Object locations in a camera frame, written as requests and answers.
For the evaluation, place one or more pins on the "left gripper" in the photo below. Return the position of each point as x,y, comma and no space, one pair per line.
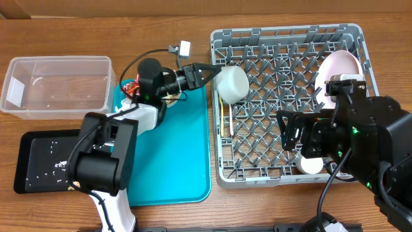
195,76

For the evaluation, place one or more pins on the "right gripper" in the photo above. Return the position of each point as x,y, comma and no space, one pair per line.
313,127

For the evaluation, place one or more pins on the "grey bowl with rice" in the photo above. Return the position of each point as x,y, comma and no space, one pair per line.
232,84

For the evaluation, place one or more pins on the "white cup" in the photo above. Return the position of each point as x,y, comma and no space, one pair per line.
309,166

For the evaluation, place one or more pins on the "yellow plastic spoon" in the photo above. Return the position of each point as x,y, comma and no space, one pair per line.
221,116

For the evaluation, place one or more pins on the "white plastic fork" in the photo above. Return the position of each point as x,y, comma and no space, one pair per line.
231,128

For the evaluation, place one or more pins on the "pink round plate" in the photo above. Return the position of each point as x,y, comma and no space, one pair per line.
340,65

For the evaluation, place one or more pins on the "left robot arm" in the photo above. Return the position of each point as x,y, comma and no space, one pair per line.
101,163

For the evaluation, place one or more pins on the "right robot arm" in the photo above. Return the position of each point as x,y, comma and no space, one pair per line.
368,138

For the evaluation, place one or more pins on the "grey dishwasher rack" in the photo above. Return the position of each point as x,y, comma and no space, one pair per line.
281,64

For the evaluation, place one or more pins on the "white bowl with nuts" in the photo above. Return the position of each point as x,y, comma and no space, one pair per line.
170,99

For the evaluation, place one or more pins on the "red snack wrapper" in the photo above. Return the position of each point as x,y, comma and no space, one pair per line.
132,87

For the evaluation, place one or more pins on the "crumpled white napkin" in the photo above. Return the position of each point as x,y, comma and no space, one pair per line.
124,105

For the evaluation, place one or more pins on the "teal serving tray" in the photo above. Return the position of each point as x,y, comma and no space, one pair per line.
173,161

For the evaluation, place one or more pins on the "clear plastic bin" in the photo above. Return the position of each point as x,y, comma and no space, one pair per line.
58,87

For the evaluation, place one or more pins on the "spilled rice and nuts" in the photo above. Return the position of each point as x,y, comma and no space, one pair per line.
47,165

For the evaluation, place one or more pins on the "black tray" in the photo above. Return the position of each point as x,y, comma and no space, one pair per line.
24,153

